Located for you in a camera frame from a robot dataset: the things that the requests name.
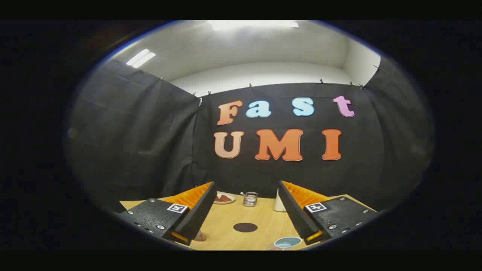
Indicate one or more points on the wooden table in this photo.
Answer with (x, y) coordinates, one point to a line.
(241, 214)

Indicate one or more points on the dark brown round coaster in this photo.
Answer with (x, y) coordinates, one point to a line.
(245, 227)

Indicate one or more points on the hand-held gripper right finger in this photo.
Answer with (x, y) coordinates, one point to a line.
(297, 212)

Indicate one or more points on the small plate with brown food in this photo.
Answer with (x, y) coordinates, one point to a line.
(224, 198)

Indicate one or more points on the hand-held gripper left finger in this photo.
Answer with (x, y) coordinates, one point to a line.
(197, 210)

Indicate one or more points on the white toaster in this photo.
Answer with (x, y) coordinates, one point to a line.
(279, 203)

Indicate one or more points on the white cup with blue inside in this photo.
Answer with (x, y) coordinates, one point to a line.
(288, 242)

